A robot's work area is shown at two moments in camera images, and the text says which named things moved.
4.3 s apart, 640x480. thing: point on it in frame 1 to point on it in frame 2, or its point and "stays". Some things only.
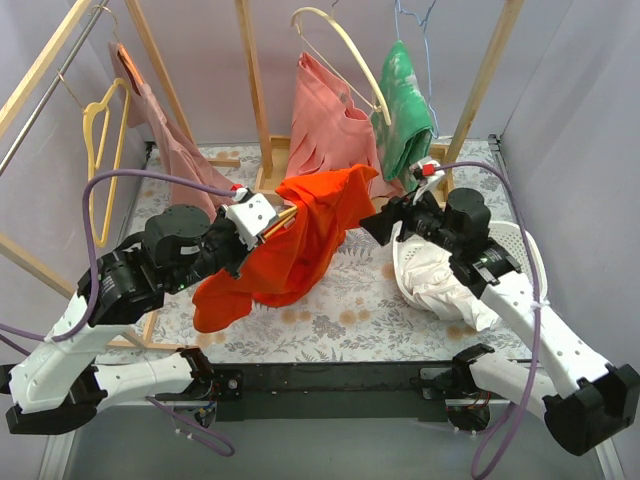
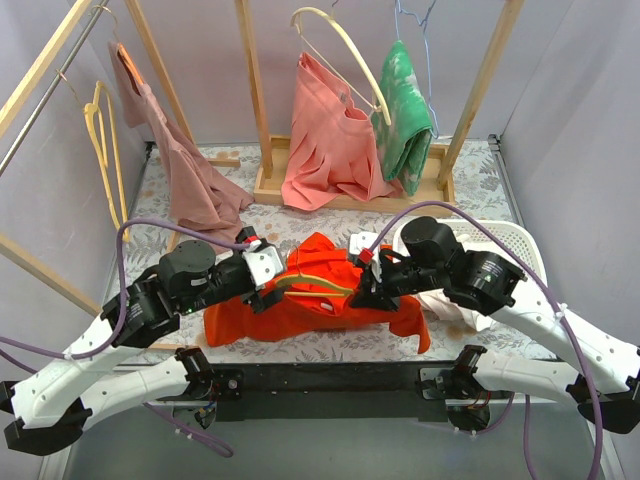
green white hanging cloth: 402,123 stays
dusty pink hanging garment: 184,157 stays
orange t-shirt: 295,262 to 320,283
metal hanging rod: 50,90 stays
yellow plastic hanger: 289,211 to 314,278
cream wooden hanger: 332,19 stays
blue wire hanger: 422,24 stays
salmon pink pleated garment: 324,133 stays
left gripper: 232,251 to 258,292
